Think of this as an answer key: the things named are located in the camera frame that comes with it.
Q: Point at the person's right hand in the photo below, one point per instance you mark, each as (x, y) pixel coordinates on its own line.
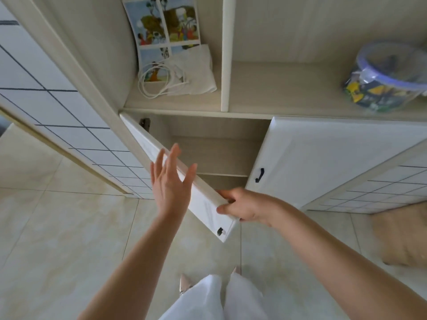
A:
(253, 206)

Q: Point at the person's left hand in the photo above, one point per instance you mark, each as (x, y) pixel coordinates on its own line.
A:
(170, 189)

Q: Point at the white cabinet door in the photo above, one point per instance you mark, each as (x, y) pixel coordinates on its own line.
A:
(317, 156)
(203, 203)

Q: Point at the white wooden cabinet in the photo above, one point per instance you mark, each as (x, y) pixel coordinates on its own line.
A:
(283, 86)

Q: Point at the person's left forearm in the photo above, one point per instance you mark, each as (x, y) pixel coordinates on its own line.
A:
(133, 273)

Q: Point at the person's right forearm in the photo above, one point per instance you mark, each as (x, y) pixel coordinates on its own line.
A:
(343, 263)

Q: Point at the person's beige shoe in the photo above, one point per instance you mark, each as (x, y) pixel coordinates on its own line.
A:
(236, 270)
(184, 284)

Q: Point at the person's white trousers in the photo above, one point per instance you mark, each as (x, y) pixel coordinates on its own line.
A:
(207, 303)

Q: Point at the white folded cloth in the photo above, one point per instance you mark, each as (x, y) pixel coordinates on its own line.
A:
(200, 73)

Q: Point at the tan fibre floor mat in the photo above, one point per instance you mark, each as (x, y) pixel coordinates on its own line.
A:
(403, 233)

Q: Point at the cartoon picture sheet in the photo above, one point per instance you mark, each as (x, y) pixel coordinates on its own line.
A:
(160, 26)

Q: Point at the clear container of toy blocks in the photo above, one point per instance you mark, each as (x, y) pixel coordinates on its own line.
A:
(383, 79)

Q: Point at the gold door frame trim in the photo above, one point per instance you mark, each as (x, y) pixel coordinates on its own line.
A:
(66, 153)

